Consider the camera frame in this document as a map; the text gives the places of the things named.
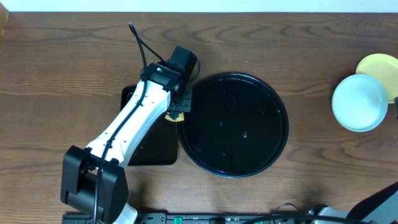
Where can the green and yellow sponge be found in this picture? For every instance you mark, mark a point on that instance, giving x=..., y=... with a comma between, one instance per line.
x=174, y=117

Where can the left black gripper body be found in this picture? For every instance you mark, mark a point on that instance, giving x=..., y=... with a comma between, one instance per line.
x=186, y=101

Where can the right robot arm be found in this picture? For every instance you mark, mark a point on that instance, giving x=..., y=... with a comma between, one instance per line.
x=379, y=208

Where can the black rectangular tray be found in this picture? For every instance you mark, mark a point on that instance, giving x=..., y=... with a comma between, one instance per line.
x=149, y=139

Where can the black round tray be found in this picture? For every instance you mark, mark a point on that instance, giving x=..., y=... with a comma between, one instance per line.
x=237, y=127

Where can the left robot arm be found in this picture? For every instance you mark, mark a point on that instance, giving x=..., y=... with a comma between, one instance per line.
x=93, y=178

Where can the light blue plate top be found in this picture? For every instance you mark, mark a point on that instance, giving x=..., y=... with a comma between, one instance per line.
x=359, y=103

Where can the yellow plate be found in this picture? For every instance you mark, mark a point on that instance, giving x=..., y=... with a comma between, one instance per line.
x=382, y=67

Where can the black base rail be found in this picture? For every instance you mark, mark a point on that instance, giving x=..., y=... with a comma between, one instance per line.
x=162, y=218

